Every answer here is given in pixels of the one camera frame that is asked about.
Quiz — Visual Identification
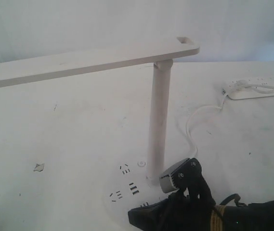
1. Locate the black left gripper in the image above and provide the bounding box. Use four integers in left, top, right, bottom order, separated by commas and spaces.
128, 158, 216, 231

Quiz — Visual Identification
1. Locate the white desk lamp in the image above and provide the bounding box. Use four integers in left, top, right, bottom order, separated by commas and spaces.
0, 37, 200, 218

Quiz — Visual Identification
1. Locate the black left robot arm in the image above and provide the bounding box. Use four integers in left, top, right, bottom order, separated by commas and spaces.
128, 158, 274, 231

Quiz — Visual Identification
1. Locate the white power strip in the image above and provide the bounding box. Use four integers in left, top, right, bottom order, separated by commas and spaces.
223, 76, 274, 100

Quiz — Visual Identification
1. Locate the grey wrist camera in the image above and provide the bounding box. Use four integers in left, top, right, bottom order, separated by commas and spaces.
159, 158, 190, 193

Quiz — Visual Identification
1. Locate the white power cord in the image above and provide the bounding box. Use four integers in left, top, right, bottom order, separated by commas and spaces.
185, 91, 229, 157

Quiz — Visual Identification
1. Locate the white coiled strip cable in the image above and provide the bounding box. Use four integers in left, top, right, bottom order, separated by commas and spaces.
221, 79, 274, 96

